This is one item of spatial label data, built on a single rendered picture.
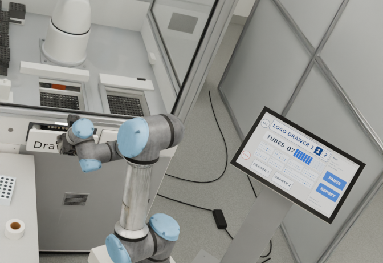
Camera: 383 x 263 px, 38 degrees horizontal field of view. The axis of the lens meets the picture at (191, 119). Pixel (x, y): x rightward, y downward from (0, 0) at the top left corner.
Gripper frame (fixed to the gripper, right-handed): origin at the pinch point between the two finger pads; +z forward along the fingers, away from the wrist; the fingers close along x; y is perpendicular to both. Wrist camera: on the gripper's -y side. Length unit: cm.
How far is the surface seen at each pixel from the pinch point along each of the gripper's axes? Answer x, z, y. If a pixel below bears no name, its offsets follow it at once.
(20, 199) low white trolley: -16.3, 1.9, 24.5
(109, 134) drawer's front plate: 20.3, 4.5, -6.7
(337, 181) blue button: 114, -33, 15
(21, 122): -17.5, 5.4, -8.3
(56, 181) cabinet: 3.2, 32.9, 11.0
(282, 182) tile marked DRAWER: 93, -20, 15
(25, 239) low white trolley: -14.7, -9.4, 40.6
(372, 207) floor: 259, 109, 4
